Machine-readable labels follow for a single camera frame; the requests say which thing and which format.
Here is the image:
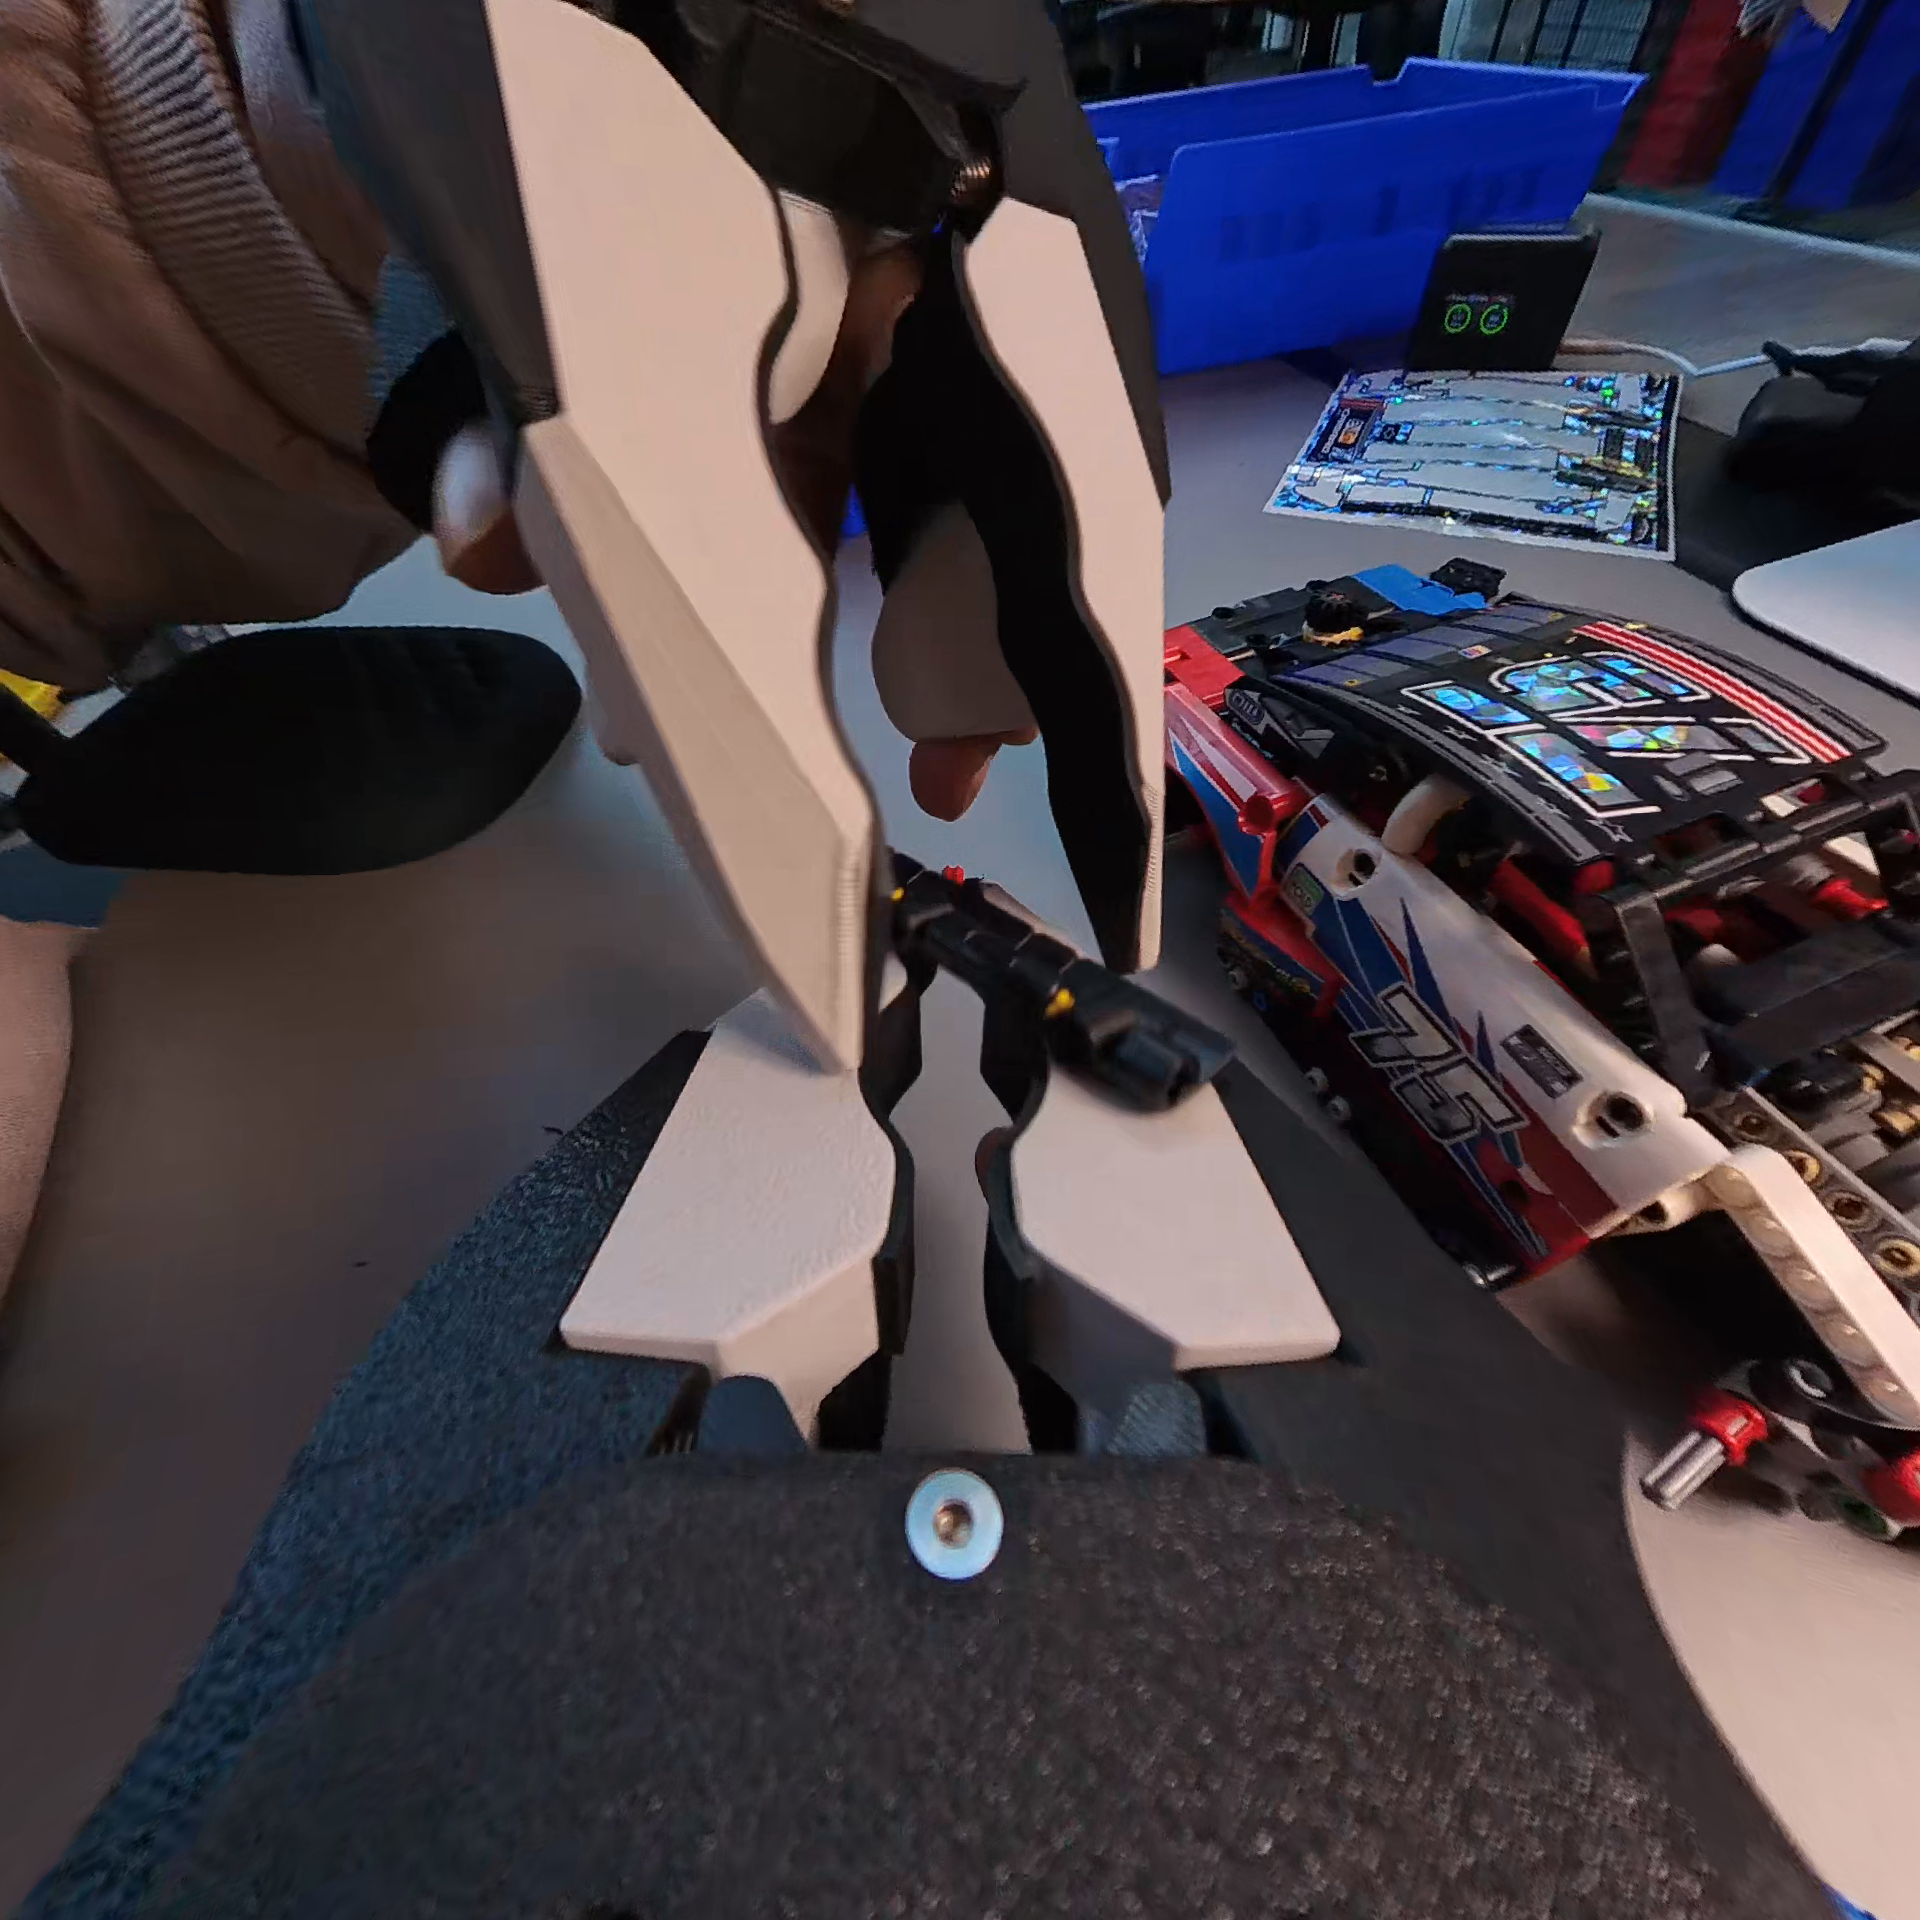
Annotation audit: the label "black lego assembly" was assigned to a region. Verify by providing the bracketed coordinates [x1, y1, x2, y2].
[887, 854, 1236, 1116]

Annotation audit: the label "stack of blue bins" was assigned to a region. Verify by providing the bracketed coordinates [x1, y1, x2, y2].
[1709, 0, 1920, 216]

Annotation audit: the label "person's left hand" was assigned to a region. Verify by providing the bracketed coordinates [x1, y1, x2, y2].
[432, 209, 1040, 826]

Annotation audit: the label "white flat device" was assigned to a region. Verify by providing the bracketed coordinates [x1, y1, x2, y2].
[1730, 519, 1920, 703]

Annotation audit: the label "black padded armrest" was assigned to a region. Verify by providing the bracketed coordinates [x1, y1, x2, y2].
[10, 624, 584, 875]

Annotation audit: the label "black desk mat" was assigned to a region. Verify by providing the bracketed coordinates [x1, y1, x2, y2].
[1671, 402, 1920, 593]

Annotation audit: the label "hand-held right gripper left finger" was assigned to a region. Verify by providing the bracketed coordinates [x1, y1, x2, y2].
[559, 960, 924, 1446]

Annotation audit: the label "person's beige printed hoodie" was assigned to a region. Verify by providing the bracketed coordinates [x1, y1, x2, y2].
[0, 920, 80, 1310]

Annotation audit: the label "black bag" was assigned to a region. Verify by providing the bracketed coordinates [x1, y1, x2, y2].
[1720, 334, 1920, 502]

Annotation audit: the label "white cable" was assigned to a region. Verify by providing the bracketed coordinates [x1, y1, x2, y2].
[1559, 340, 1780, 383]

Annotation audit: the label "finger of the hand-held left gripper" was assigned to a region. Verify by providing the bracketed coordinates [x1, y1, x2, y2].
[482, 0, 888, 1078]
[958, 193, 1174, 976]

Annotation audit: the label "red white blue lego car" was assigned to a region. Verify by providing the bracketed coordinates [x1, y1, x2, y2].
[1160, 555, 1920, 1550]

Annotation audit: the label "red storage bin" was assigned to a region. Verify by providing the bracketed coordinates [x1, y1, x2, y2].
[1626, 0, 1742, 193]

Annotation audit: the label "blue storage bin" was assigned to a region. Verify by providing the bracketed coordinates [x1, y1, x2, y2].
[1084, 57, 1647, 383]

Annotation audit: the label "shiny lego sticker sheet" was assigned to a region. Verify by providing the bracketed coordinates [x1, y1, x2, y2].
[1263, 366, 1687, 568]

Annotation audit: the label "black device green lights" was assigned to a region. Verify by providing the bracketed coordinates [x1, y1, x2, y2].
[1410, 222, 1605, 376]

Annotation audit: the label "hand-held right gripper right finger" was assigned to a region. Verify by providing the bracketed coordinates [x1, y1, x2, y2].
[975, 991, 1344, 1446]

